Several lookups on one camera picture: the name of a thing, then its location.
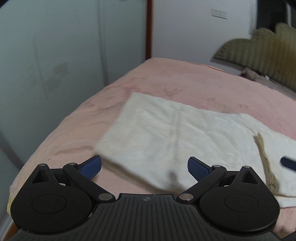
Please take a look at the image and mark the white pants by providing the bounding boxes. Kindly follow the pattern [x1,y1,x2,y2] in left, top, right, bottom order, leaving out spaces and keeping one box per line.
[95,93,295,208]

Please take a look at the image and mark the pink bed blanket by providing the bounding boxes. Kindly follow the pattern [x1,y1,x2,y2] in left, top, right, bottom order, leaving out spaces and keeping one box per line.
[8,58,295,240]

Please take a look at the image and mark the grey patterned pillow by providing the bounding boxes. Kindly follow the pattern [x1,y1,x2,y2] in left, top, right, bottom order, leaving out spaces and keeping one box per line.
[240,67,295,100]

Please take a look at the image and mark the olive green headboard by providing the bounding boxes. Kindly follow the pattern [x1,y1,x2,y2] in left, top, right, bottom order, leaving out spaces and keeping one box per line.
[214,23,295,90]

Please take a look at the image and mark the glass wardrobe door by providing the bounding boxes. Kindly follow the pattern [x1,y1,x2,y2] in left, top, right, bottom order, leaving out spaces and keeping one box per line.
[1,1,147,211]

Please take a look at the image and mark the dark window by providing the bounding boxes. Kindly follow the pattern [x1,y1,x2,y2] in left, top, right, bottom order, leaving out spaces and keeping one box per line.
[256,0,287,33]

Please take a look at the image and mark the white wall switch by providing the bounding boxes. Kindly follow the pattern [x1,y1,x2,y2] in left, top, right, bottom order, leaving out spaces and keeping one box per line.
[211,9,227,20]

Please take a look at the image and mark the brown wooden door frame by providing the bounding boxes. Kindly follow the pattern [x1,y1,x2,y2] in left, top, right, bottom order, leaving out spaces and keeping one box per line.
[145,0,154,60]

